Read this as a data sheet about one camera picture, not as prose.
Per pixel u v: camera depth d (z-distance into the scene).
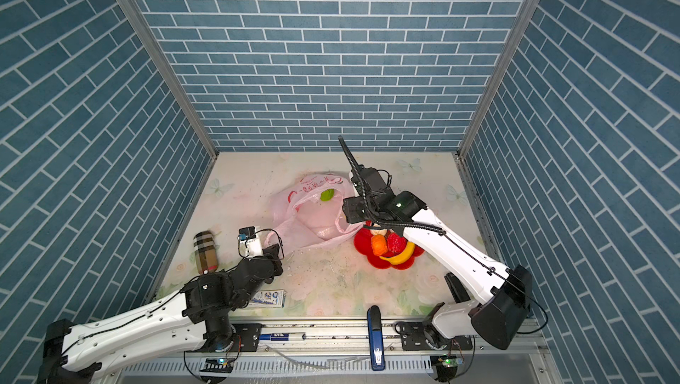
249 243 0.63
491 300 0.39
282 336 0.74
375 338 0.71
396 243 0.87
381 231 0.91
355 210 0.67
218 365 0.72
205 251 0.87
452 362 0.71
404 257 0.85
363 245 0.89
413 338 0.74
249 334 0.74
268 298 0.79
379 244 0.87
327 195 1.02
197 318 0.51
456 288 0.80
